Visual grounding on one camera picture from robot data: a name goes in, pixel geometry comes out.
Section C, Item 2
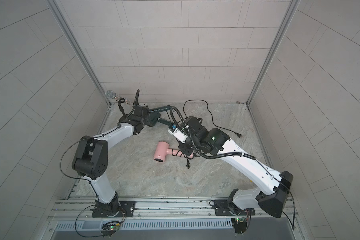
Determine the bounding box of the green hair dryer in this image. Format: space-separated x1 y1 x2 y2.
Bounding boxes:
148 105 172 120
152 117 173 126

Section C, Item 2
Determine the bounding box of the green dryer cord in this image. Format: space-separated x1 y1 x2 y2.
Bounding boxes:
182 99 243 139

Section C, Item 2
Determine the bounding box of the pink hair dryer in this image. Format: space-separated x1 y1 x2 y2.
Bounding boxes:
154 142 196 162

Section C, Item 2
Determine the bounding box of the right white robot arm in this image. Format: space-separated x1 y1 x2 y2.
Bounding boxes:
169 117 294 218

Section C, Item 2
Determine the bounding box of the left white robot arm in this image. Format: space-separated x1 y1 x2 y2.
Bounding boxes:
72 105 161 217

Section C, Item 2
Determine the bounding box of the black microphone stand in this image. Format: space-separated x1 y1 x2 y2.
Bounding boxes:
106 90 132 117

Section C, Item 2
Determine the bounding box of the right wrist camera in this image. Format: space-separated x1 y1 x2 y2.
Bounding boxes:
168 124 188 144

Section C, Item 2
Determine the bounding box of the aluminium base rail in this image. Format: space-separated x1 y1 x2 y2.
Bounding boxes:
47 196 299 221

